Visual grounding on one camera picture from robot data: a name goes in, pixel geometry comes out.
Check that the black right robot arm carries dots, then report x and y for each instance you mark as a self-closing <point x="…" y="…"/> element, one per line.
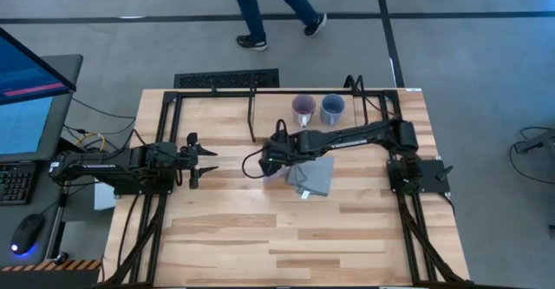
<point x="347" y="139"/>

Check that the black aluminium table frame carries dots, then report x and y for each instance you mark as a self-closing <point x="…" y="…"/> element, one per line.
<point x="195" y="93"/>

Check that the backlit black keyboard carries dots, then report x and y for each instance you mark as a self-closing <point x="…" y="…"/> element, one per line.
<point x="15" y="185"/>

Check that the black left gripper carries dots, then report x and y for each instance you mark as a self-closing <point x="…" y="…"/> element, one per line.
<point x="184" y="162"/>

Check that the black floor vent grille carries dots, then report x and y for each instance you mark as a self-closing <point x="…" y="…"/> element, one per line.
<point x="225" y="80"/>

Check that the blue-grey mug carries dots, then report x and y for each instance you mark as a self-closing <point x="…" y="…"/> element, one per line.
<point x="332" y="107"/>

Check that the person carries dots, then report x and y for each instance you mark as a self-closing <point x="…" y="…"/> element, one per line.
<point x="249" y="7"/>

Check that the grey framed laptop screen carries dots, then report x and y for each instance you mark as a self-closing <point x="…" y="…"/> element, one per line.
<point x="21" y="124"/>

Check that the black desk caster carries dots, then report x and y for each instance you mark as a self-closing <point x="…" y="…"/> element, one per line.
<point x="60" y="258"/>

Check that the folded grey towel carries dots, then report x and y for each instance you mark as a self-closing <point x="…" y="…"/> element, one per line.
<point x="314" y="178"/>

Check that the grey side desk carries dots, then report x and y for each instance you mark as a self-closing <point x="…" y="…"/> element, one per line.
<point x="43" y="193"/>

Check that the white mug with purple interior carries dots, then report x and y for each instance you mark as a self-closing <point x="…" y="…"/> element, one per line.
<point x="303" y="107"/>

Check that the black computer mouse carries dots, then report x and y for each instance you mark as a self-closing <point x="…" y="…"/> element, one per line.
<point x="27" y="232"/>

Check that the dark monitor blue screen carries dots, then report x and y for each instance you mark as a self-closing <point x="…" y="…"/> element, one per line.
<point x="26" y="72"/>

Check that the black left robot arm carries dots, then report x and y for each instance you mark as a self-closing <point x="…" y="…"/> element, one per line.
<point x="99" y="165"/>

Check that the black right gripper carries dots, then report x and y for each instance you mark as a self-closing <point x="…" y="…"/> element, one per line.
<point x="282" y="152"/>

